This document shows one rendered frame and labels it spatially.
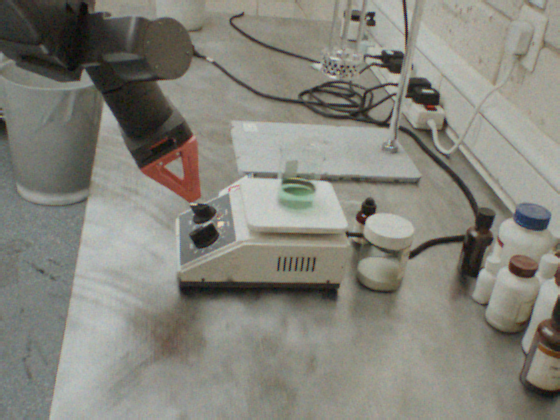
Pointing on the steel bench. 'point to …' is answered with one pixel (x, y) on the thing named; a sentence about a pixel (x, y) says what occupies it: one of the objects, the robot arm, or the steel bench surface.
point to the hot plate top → (261, 203)
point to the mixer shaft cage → (342, 59)
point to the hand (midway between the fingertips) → (188, 188)
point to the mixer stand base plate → (401, 167)
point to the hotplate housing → (267, 258)
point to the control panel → (202, 225)
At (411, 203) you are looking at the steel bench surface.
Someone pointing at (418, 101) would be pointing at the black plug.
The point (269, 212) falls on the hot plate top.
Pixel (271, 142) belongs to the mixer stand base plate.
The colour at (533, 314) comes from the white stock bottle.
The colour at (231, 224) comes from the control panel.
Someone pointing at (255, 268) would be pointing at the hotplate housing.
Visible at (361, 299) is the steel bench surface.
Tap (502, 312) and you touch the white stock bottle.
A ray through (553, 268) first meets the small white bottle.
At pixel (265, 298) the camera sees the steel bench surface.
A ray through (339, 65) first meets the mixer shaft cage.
